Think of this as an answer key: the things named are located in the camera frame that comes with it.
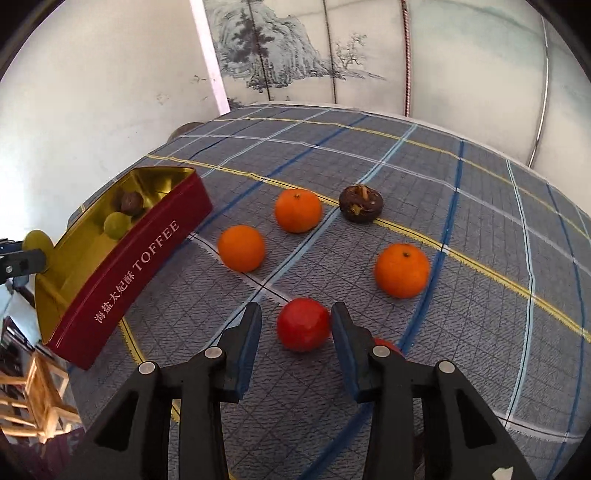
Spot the wooden chair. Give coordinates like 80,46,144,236
1,351,82,444

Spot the landscape painted folding screen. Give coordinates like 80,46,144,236
188,0,591,172

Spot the orange tangerine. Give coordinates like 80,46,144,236
374,243,431,299
274,189,322,234
217,225,266,273

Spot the gold and red toffee tin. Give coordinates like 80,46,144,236
35,166,212,370

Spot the green fruit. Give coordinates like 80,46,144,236
22,230,54,260
103,212,131,241

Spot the grey round cushion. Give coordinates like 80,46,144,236
167,122,202,142

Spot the grey plaid tablecloth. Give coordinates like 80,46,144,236
71,105,590,479

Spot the brown mangosteen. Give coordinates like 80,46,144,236
339,184,385,223

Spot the red fruit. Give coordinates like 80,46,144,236
276,298,331,353

